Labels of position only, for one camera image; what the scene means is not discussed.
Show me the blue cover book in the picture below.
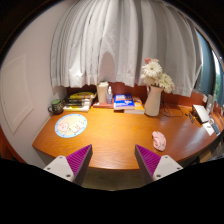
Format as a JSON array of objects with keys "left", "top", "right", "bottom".
[{"left": 113, "top": 93, "right": 136, "bottom": 111}]

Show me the black cable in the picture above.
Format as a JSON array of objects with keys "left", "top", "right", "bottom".
[{"left": 159, "top": 101, "right": 185, "bottom": 118}]

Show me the pink computer mouse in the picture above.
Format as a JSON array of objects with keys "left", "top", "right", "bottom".
[{"left": 151, "top": 130, "right": 167, "bottom": 152}]

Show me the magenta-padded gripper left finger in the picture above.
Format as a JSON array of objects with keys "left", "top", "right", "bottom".
[{"left": 43, "top": 143, "right": 94, "bottom": 187}]

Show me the small white standing frame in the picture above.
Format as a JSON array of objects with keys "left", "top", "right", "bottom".
[{"left": 205, "top": 94, "right": 215, "bottom": 114}]

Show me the white pleated curtain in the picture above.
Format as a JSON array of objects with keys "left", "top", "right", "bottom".
[{"left": 49, "top": 0, "right": 204, "bottom": 98}]

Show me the white framed wall panel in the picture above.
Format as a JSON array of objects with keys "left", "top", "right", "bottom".
[{"left": 0, "top": 54, "right": 35, "bottom": 135}]

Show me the black and yellow cover book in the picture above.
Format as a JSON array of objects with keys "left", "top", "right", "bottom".
[{"left": 68, "top": 91, "right": 97, "bottom": 101}]

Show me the dark mug with green inside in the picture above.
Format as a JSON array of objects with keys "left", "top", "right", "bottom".
[{"left": 47, "top": 98, "right": 65, "bottom": 116}]

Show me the white flower bouquet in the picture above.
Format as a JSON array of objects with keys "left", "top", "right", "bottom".
[{"left": 139, "top": 57, "right": 176, "bottom": 95}]

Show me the cream tumbler bottle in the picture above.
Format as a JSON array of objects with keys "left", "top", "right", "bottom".
[{"left": 96, "top": 81, "right": 110, "bottom": 104}]

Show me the yellow and white book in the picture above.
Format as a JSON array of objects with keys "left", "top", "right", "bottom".
[{"left": 62, "top": 104, "right": 92, "bottom": 113}]

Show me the white ceramic vase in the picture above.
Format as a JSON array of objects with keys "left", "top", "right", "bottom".
[{"left": 143, "top": 85, "right": 165, "bottom": 117}]

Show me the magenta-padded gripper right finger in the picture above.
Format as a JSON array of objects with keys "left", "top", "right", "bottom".
[{"left": 134, "top": 143, "right": 184, "bottom": 185}]

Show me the window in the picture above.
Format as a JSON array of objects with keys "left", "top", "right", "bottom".
[{"left": 194, "top": 31, "right": 224, "bottom": 106}]

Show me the white laptop on stand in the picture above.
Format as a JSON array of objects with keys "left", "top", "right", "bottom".
[{"left": 192, "top": 104, "right": 211, "bottom": 124}]

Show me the round cartoon mouse pad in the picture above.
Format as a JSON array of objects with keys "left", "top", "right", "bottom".
[{"left": 54, "top": 113, "right": 88, "bottom": 139}]

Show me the black spine book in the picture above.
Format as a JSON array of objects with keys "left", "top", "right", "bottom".
[
  {"left": 64, "top": 101, "right": 92, "bottom": 108},
  {"left": 65, "top": 97, "right": 93, "bottom": 104}
]

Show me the small clear spray bottle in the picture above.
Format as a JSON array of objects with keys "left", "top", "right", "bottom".
[{"left": 106, "top": 86, "right": 114, "bottom": 105}]

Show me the flat red book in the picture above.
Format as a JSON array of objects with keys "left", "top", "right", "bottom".
[{"left": 92, "top": 100, "right": 115, "bottom": 109}]

